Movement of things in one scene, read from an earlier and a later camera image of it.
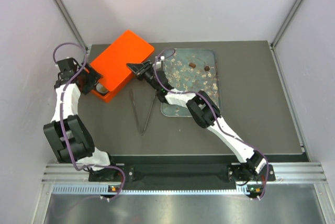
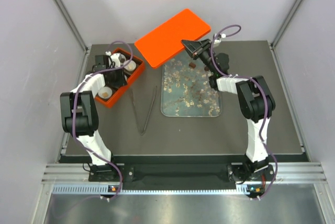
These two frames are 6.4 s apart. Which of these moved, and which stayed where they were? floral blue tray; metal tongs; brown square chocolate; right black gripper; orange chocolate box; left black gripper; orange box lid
Moved: orange box lid; right black gripper; orange chocolate box; left black gripper
Stayed: metal tongs; brown square chocolate; floral blue tray
